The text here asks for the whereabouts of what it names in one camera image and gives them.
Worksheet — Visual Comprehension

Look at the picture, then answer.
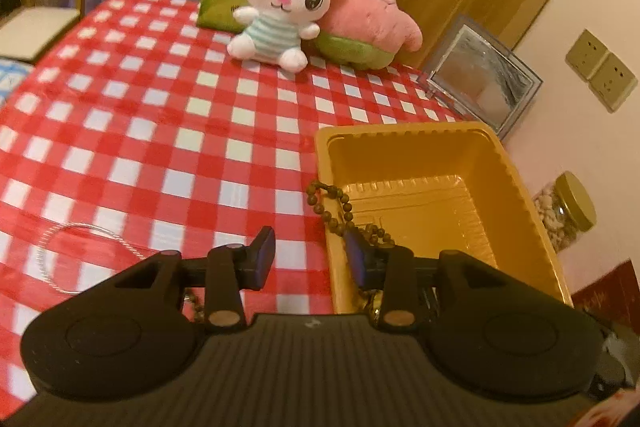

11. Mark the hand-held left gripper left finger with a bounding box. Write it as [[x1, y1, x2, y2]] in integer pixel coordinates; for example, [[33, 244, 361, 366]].
[[114, 226, 277, 338]]

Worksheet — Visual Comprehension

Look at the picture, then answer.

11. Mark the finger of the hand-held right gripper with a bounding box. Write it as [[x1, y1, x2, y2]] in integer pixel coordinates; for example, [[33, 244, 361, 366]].
[[585, 324, 632, 404]]

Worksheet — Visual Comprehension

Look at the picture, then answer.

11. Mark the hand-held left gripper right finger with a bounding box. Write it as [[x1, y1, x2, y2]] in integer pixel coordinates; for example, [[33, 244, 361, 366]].
[[344, 229, 503, 333]]

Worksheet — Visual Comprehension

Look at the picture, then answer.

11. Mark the brown bead bracelet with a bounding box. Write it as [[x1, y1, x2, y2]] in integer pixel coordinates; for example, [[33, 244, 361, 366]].
[[306, 179, 396, 253]]

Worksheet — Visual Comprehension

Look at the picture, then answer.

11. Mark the gold plastic tray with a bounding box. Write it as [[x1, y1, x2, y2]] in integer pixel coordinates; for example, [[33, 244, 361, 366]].
[[314, 122, 573, 315]]

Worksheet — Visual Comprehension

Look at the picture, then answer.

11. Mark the dark red packaging pouch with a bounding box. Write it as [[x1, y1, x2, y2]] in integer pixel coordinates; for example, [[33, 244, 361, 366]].
[[570, 257, 640, 325]]

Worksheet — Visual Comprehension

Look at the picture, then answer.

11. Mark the cashew jar with gold lid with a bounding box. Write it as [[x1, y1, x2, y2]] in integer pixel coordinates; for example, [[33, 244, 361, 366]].
[[531, 171, 598, 254]]

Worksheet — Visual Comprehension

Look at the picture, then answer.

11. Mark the silver twisted bangle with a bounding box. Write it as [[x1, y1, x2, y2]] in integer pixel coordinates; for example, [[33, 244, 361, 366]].
[[36, 222, 151, 295]]

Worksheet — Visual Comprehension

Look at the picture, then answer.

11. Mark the red checked tablecloth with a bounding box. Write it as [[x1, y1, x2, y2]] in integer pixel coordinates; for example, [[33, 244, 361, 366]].
[[0, 0, 471, 413]]

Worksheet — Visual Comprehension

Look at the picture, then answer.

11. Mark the pink starfish plush toy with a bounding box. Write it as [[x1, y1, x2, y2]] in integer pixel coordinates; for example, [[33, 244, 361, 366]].
[[312, 0, 424, 70]]

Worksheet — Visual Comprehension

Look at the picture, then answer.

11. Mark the light blue cloth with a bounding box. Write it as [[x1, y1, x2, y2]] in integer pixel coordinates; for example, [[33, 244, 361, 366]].
[[0, 59, 33, 105]]

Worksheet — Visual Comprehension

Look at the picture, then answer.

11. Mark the gold chain necklace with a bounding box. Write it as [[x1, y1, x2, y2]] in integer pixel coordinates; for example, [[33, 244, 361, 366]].
[[181, 289, 207, 324]]

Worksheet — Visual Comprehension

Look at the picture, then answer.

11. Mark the gold wall socket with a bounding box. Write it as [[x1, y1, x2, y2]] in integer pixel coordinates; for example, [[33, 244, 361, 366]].
[[565, 28, 611, 80], [588, 52, 640, 114]]

